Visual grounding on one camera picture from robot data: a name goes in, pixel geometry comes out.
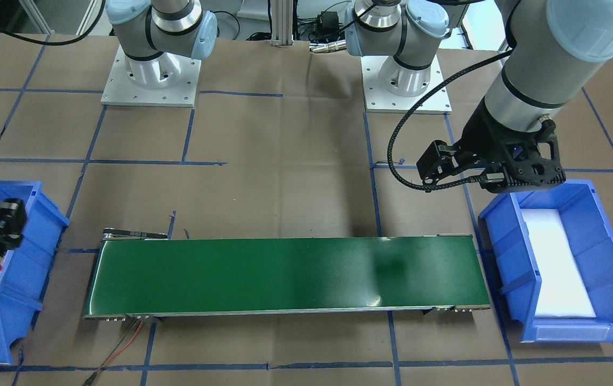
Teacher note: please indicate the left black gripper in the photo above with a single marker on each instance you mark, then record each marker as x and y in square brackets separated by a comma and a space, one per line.
[482, 134]

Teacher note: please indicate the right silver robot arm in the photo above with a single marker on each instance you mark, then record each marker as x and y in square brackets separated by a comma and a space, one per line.
[104, 122]

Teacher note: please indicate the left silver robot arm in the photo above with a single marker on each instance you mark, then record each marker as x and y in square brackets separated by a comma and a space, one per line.
[555, 47]

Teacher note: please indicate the blue bin with buttons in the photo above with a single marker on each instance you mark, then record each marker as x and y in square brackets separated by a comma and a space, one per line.
[590, 236]

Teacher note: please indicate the blue empty destination bin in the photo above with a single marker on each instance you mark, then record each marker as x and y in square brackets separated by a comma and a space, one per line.
[26, 268]

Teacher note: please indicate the green conveyor belt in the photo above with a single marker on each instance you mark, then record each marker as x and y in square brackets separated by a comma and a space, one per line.
[194, 278]

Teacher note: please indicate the white foam pad source bin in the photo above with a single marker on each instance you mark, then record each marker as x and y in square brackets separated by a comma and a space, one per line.
[562, 291]

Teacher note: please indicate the black power adapter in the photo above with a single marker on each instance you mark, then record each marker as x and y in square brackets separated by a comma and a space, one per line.
[328, 21]

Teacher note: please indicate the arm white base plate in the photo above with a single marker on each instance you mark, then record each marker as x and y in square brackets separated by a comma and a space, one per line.
[167, 81]
[408, 102]

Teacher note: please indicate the aluminium profile post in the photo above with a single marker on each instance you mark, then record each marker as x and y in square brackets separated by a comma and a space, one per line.
[282, 22]

